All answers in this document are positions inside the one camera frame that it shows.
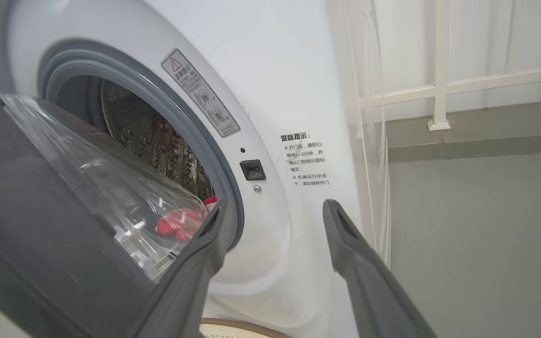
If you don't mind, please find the cream perforated laundry basket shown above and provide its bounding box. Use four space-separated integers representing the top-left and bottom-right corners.
199 317 294 338

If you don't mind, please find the grey rubber door gasket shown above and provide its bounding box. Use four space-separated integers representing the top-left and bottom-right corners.
38 45 245 252

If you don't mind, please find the grey warning sticker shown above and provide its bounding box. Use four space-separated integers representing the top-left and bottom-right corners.
161 48 241 138

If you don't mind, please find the dark grey glass washer door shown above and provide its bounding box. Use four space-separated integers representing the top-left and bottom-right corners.
0 47 226 338

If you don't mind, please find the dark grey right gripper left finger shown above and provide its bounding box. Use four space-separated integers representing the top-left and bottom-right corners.
120 199 233 338

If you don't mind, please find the red and white garment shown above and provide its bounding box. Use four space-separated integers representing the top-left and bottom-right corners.
156 196 218 241

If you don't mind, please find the white front-load washing machine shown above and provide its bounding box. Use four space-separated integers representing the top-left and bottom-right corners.
0 0 392 338

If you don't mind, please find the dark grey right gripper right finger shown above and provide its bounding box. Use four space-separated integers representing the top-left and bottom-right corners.
323 199 438 338

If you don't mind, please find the white metal railing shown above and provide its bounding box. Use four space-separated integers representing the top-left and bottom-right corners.
359 0 541 132

